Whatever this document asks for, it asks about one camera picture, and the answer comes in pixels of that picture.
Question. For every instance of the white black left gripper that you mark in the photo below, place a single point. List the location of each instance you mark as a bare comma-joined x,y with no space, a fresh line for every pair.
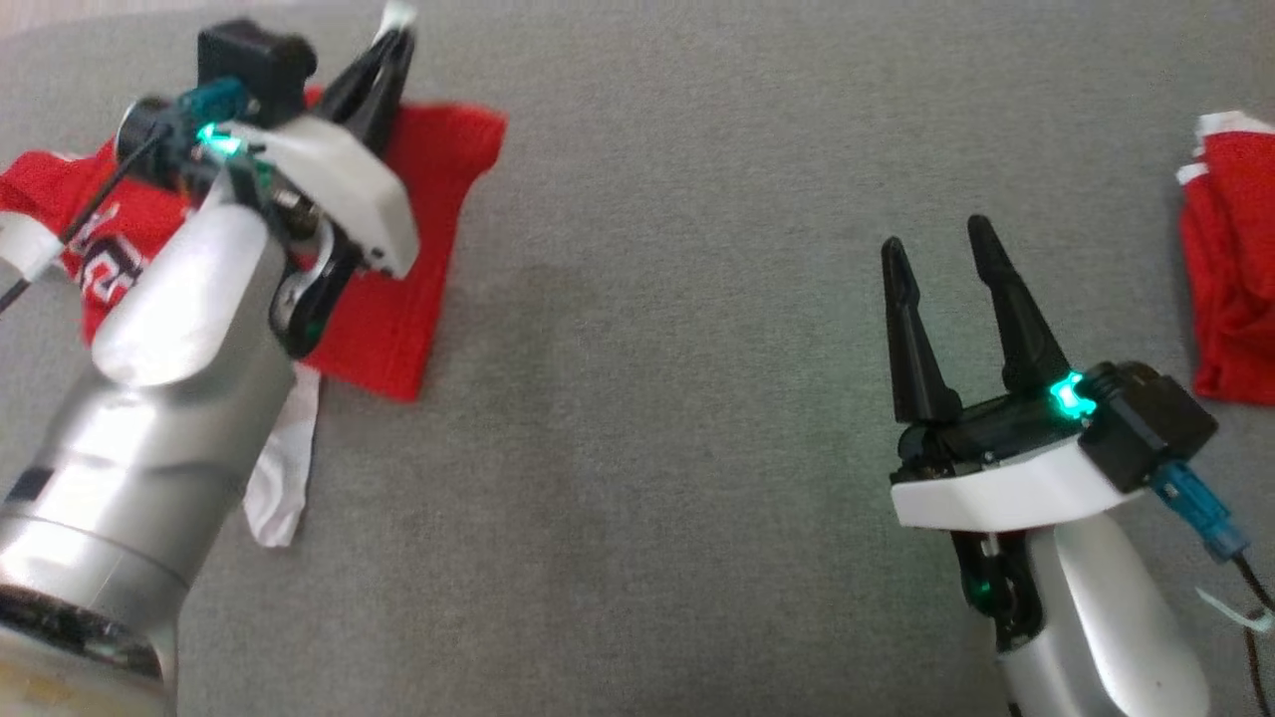
344,194

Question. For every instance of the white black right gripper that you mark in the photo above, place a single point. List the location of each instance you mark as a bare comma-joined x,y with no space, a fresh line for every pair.
996,488

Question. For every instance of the red and white garment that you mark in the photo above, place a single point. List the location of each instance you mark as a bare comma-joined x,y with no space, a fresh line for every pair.
398,299

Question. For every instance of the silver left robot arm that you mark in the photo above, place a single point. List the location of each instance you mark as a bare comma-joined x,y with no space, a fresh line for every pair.
149,448

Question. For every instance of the red cloth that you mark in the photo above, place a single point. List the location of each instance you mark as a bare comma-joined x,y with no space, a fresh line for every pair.
1235,279

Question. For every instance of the white zip tie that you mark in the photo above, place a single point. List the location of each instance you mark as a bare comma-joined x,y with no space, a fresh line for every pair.
1230,609

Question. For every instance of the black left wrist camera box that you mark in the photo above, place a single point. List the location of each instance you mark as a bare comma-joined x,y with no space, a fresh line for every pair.
254,65

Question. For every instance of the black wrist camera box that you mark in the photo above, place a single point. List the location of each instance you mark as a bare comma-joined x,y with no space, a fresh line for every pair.
1146,423
254,65

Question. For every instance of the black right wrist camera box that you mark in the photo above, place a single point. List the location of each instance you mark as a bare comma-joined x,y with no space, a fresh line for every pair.
1146,423

